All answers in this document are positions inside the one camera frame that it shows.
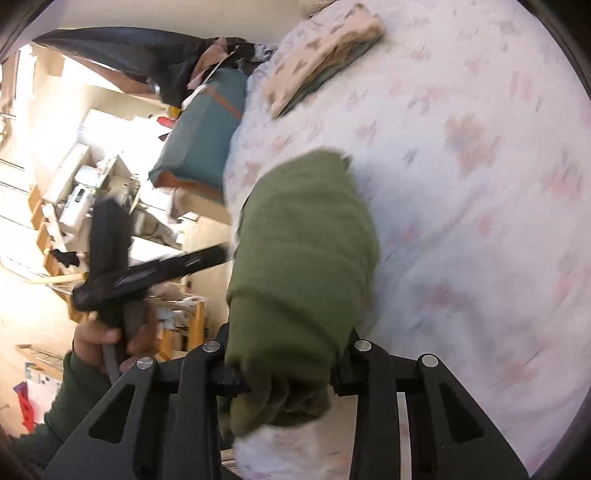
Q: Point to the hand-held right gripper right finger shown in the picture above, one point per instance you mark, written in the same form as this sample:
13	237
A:
364	369

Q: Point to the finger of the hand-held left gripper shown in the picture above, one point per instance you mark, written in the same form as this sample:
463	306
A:
194	264

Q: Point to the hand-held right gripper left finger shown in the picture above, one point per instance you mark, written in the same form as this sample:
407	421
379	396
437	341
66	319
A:
217	364

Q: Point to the green pants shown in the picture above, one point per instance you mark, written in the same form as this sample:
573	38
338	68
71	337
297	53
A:
300	258

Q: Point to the person's left forearm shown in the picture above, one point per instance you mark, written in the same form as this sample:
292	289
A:
74	397

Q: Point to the person's left hand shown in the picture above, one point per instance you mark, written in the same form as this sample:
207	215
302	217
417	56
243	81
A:
87	339

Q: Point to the white water heater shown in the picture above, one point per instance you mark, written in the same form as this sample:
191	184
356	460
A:
76	205

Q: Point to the teal bed footboard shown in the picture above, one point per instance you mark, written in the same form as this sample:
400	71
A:
207	134

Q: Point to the black hanging garment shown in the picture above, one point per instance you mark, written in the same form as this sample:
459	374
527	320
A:
152	55

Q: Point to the folded beige printed cloth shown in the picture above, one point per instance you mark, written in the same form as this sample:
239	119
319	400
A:
318	50

